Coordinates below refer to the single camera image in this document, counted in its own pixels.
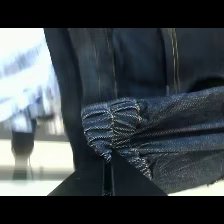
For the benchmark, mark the blue jeans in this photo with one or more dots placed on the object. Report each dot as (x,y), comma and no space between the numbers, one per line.
(143,100)

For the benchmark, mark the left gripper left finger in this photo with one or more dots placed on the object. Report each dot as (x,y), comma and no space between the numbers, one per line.
(88,185)

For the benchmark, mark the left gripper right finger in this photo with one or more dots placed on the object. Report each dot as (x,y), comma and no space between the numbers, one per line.
(130,183)

